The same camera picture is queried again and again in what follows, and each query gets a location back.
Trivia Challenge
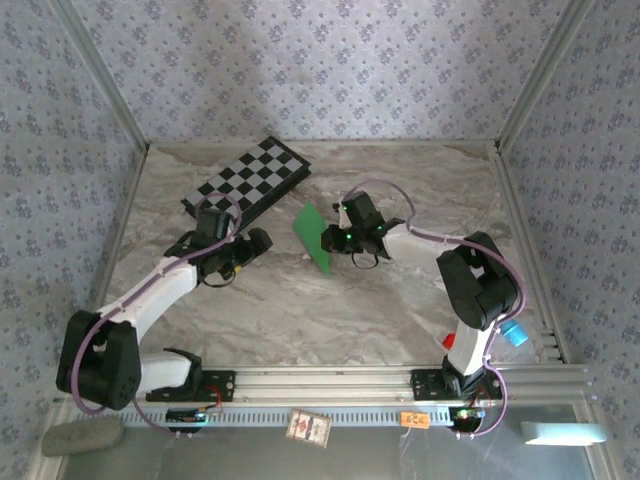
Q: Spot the black white folded chessboard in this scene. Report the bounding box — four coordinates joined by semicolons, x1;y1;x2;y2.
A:
180;135;312;236

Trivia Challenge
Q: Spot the small circuit board with LED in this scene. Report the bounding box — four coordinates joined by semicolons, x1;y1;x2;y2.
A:
165;407;224;434
448;405;487;432

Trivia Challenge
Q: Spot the small red card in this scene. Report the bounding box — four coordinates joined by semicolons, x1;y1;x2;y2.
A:
285;408;333;449

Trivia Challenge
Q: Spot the blue cylindrical bottle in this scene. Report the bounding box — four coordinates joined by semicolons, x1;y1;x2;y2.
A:
501;319;530;348

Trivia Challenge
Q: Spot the orange tag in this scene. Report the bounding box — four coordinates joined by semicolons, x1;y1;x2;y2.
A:
399;410;431;430

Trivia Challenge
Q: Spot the grey oval stone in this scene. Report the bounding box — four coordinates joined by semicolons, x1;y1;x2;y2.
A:
40;417;125;457

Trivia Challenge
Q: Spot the white foam block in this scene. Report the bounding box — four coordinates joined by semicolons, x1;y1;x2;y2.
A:
520;421;609;447

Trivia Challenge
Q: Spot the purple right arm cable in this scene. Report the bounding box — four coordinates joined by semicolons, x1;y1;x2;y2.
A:
339;179;527;441

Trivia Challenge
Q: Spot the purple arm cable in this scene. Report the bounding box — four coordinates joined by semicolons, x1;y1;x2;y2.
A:
72;191;244;441
339;179;527;441

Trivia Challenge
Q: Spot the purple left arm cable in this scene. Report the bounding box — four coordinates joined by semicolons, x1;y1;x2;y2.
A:
72;191;244;441

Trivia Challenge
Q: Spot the aluminium side rail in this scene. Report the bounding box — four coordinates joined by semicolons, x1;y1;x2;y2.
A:
489;144;572;365
77;144;151;369

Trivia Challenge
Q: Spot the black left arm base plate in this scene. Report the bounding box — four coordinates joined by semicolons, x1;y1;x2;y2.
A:
144;369;237;404

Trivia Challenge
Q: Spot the wide aluminium profile rail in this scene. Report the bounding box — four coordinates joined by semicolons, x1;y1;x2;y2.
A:
53;364;599;405

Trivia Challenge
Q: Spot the slotted grey cable duct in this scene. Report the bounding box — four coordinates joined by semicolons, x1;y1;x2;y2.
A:
119;405;481;429

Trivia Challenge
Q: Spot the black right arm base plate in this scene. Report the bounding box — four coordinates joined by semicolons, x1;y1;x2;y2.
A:
409;368;504;401

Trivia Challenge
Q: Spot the aluminium frame post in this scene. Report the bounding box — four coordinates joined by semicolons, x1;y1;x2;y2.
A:
49;0;151;154
493;0;599;154

